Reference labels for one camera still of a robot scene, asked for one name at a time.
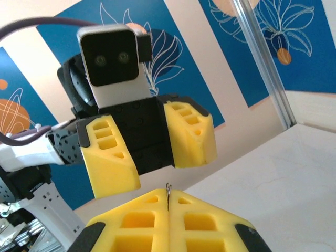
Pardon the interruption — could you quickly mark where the aluminium corner post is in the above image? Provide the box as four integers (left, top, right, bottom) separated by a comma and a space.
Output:
232, 0, 297, 130

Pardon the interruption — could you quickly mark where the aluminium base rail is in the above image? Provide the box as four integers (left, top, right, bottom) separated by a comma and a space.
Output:
0, 217, 69, 252

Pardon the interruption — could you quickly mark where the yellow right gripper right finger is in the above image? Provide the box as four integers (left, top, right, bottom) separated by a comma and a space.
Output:
167, 189, 274, 252

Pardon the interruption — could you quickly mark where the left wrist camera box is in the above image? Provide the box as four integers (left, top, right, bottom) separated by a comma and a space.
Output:
77, 24, 157, 109

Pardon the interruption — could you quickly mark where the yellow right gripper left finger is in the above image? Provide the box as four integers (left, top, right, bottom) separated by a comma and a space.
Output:
69, 188, 169, 252

